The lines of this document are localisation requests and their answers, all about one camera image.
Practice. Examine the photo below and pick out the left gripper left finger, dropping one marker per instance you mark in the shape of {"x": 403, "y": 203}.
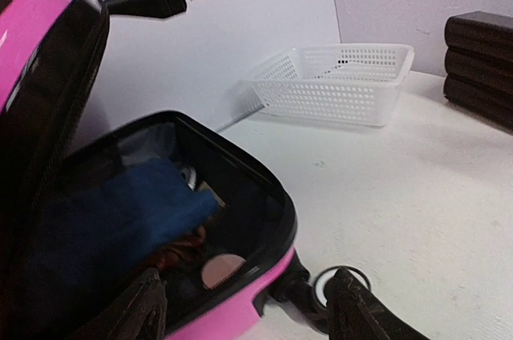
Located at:
{"x": 138, "y": 313}

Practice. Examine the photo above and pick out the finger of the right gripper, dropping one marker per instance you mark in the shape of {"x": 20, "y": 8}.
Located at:
{"x": 158, "y": 9}

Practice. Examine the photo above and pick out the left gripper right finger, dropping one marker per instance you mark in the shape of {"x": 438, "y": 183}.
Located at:
{"x": 354, "y": 313}

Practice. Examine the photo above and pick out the red plaid cloth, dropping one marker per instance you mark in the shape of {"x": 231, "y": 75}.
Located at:
{"x": 186, "y": 250}

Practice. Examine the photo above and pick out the blue cloth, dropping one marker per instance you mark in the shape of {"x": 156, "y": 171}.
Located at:
{"x": 103, "y": 233}

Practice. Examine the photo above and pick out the pink hard-shell suitcase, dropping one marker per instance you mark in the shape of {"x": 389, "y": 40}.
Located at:
{"x": 51, "y": 53}

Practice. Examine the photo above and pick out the white perforated plastic basket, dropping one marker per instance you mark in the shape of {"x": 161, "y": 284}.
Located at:
{"x": 353, "y": 83}

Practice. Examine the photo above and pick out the tan square box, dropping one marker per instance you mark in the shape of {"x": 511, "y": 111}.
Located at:
{"x": 204, "y": 186}

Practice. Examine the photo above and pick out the round white black tape roll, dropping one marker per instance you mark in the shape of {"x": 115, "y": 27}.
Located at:
{"x": 189, "y": 174}

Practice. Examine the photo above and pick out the black and pink drawer organizer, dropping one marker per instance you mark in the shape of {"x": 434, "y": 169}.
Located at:
{"x": 478, "y": 65}

